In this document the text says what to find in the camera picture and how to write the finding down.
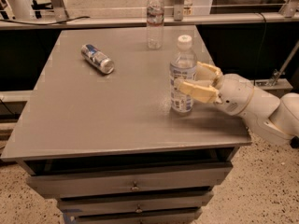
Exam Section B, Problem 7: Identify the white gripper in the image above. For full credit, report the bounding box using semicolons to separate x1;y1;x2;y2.
174;62;280;122

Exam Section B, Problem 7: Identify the blue label plastic bottle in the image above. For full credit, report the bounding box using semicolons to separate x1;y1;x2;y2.
169;35;197;113

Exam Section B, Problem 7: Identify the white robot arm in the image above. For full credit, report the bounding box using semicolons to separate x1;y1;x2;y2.
174;63;299;145

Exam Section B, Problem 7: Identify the clear plastic water bottle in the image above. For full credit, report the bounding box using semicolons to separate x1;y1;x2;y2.
147;0;164;49

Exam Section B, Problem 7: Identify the top grey drawer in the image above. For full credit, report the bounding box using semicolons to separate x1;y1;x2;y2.
27;161;233;198

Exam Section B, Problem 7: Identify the grey drawer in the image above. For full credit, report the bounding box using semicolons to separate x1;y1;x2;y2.
58;189;213;217
27;161;233;198
71;207;202;224

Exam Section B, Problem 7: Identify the silver blue drink can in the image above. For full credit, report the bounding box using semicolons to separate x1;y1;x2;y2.
81;44;114;75

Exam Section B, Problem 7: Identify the middle grey drawer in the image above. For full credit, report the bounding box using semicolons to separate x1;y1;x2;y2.
58;189;213;217

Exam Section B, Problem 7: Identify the grey drawer cabinet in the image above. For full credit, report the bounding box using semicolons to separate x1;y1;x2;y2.
0;25;253;224

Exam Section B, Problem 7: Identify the bottom grey drawer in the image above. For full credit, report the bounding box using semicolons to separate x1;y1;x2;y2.
71;207;202;224

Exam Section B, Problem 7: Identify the white pipe top left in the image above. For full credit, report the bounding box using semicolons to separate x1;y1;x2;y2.
0;0;36;21

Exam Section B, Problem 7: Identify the black hanging cable right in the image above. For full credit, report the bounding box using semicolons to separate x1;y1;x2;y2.
253;12;269;86

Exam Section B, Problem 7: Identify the grey metal rail frame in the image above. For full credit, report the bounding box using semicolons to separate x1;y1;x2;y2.
1;0;299;29

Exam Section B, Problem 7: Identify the black cable on rail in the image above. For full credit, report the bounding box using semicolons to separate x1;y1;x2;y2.
0;15;92;26

